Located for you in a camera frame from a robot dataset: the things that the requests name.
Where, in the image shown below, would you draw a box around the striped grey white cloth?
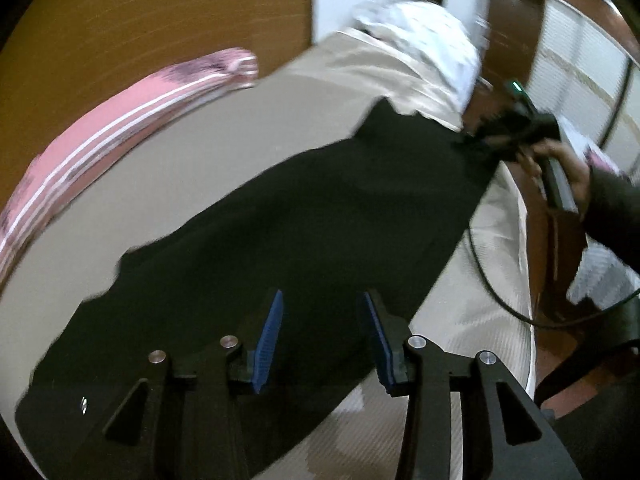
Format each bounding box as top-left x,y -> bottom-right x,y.
567,247 -> 640,307

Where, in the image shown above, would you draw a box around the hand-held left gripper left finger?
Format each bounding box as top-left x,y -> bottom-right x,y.
95,289 -> 286,480

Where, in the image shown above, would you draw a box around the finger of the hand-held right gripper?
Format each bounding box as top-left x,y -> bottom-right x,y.
452,114 -> 502,155

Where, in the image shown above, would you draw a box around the black pants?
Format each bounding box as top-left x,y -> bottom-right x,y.
15,97 -> 501,480

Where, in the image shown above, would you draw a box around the brown wooden cabinet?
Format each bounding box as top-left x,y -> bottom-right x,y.
487,0 -> 547,96

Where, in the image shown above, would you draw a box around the wooden headboard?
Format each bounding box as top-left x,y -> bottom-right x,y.
0,0 -> 317,211

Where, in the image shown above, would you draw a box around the beige bed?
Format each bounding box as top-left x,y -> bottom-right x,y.
0,25 -> 538,480

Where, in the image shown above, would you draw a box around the black cable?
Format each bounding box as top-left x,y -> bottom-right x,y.
467,227 -> 640,332

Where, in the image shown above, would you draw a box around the person's right forearm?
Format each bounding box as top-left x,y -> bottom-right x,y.
582,165 -> 640,266

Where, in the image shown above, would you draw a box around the person's right hand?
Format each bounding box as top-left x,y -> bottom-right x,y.
519,139 -> 594,217

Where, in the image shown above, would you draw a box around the white dotted pillow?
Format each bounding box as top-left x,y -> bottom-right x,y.
350,0 -> 493,116

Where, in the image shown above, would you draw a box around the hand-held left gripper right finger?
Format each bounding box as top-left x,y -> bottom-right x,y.
356,289 -> 583,480

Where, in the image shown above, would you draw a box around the pink striped pillow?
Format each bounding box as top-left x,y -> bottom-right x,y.
0,47 -> 260,291

